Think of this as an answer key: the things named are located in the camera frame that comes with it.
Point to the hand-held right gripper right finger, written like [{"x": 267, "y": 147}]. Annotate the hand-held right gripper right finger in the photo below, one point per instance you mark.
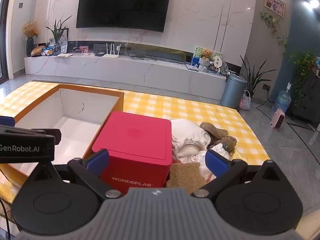
[{"x": 213, "y": 161}]

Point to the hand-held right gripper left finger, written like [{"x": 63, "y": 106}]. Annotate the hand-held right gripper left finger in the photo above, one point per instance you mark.
[{"x": 98, "y": 161}]

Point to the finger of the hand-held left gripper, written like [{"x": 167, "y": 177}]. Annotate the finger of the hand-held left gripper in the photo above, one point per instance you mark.
[
  {"x": 30, "y": 131},
  {"x": 6, "y": 121}
]

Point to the clear bag with white plush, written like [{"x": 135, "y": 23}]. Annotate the clear bag with white plush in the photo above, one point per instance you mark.
[{"x": 201, "y": 158}]

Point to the tan fuzzy toast plush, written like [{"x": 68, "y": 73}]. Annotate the tan fuzzy toast plush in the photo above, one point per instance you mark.
[{"x": 186, "y": 177}]

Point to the white cloth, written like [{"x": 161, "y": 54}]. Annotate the white cloth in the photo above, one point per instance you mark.
[{"x": 185, "y": 135}]

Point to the white storage bin orange rim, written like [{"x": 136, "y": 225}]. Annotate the white storage bin orange rim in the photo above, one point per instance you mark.
[{"x": 75, "y": 105}]

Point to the brown teddy bear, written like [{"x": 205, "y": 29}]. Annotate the brown teddy bear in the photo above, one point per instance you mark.
[{"x": 215, "y": 130}]

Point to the red square box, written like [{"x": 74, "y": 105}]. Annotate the red square box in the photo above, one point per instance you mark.
[{"x": 135, "y": 140}]

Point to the yellow checkered tablecloth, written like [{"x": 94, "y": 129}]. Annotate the yellow checkered tablecloth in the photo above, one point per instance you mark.
[{"x": 175, "y": 107}]

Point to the small woven bag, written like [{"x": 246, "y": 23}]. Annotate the small woven bag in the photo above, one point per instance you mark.
[{"x": 245, "y": 102}]

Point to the grey round trash can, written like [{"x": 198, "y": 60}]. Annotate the grey round trash can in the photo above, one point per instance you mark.
[{"x": 232, "y": 92}]

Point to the pink space heater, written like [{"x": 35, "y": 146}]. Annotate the pink space heater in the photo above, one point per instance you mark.
[{"x": 278, "y": 120}]

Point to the brown round ornament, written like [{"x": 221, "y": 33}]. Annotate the brown round ornament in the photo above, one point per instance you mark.
[{"x": 37, "y": 51}]

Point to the dark vase with yellow flowers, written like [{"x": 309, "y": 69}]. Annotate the dark vase with yellow flowers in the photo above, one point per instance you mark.
[{"x": 30, "y": 47}]

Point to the tall leafy floor plant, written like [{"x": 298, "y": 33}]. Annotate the tall leafy floor plant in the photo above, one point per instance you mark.
[{"x": 250, "y": 83}]

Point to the potted green grass plant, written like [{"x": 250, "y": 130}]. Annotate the potted green grass plant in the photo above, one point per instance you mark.
[{"x": 57, "y": 48}]

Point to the blue water bottle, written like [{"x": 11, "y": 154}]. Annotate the blue water bottle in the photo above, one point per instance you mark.
[{"x": 282, "y": 101}]

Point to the white framed photo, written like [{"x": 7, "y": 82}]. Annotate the white framed photo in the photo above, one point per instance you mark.
[{"x": 64, "y": 41}]

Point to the pink small box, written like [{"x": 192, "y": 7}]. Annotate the pink small box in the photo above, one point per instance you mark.
[{"x": 84, "y": 49}]

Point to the round white paper fan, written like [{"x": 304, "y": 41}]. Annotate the round white paper fan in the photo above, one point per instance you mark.
[{"x": 217, "y": 61}]

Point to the white router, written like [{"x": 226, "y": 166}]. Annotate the white router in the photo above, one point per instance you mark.
[{"x": 111, "y": 55}]

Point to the small teddy bear bouquet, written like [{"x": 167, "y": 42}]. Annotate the small teddy bear bouquet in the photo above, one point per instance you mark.
[{"x": 206, "y": 55}]

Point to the green printed picture board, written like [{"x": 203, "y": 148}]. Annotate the green printed picture board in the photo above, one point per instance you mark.
[{"x": 218, "y": 54}]

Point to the dark side cabinet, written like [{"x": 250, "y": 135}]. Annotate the dark side cabinet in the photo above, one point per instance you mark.
[{"x": 307, "y": 105}]

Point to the green potted vine plant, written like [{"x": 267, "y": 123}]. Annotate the green potted vine plant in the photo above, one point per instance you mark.
[{"x": 303, "y": 62}]

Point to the hanging green vine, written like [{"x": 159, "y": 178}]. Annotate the hanging green vine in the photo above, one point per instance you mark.
[{"x": 273, "y": 23}]

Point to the black wall television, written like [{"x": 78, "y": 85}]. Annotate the black wall television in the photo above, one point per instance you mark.
[{"x": 125, "y": 5}]

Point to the framed wall picture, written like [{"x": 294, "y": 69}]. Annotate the framed wall picture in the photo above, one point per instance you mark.
[{"x": 275, "y": 3}]

